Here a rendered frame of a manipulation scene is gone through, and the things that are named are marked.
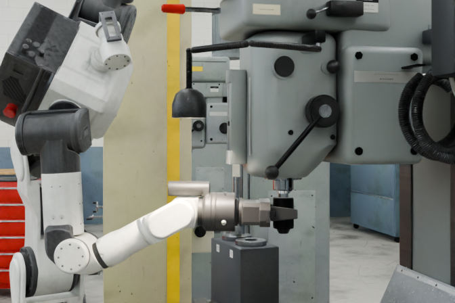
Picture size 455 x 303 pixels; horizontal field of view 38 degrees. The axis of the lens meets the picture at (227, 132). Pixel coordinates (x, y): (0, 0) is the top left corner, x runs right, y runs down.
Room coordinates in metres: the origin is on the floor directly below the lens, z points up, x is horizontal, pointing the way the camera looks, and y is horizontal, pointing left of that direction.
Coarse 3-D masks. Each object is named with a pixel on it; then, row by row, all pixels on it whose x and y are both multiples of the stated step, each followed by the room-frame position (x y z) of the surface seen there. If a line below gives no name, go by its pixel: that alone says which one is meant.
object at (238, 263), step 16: (224, 240) 1.95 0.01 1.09; (240, 240) 1.87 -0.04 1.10; (256, 240) 1.89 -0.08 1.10; (224, 256) 1.91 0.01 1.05; (240, 256) 1.81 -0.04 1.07; (256, 256) 1.82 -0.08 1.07; (272, 256) 1.84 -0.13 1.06; (224, 272) 1.91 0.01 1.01; (240, 272) 1.81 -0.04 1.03; (256, 272) 1.82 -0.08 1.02; (272, 272) 1.84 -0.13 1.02; (224, 288) 1.91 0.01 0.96; (240, 288) 1.81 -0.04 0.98; (256, 288) 1.82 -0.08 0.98; (272, 288) 1.84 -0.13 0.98
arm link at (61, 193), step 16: (48, 176) 1.48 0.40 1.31; (64, 176) 1.48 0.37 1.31; (80, 176) 1.52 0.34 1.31; (48, 192) 1.48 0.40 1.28; (64, 192) 1.48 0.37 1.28; (80, 192) 1.52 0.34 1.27; (48, 208) 1.48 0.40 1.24; (64, 208) 1.48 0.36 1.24; (80, 208) 1.51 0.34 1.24; (48, 224) 1.49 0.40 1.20; (64, 224) 1.48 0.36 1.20; (80, 224) 1.51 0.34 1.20; (48, 240) 1.47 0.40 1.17; (64, 240) 1.46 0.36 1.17; (80, 240) 1.47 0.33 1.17; (48, 256) 1.47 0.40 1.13; (64, 256) 1.46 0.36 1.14; (80, 256) 1.46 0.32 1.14; (64, 272) 1.46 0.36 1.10
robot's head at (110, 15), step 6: (102, 12) 1.58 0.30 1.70; (108, 12) 1.58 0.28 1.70; (102, 18) 1.57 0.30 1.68; (108, 18) 1.58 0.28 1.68; (114, 18) 1.58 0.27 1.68; (102, 24) 1.56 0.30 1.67; (114, 24) 1.57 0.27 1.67; (108, 36) 1.55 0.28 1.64; (114, 36) 1.55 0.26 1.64; (120, 36) 1.55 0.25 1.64
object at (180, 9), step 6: (162, 6) 1.53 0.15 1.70; (168, 6) 1.53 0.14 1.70; (174, 6) 1.54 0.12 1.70; (180, 6) 1.54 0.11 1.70; (162, 12) 1.54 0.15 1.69; (168, 12) 1.54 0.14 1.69; (174, 12) 1.54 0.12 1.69; (180, 12) 1.54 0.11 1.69; (204, 12) 1.56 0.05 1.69; (210, 12) 1.56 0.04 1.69; (216, 12) 1.57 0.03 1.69
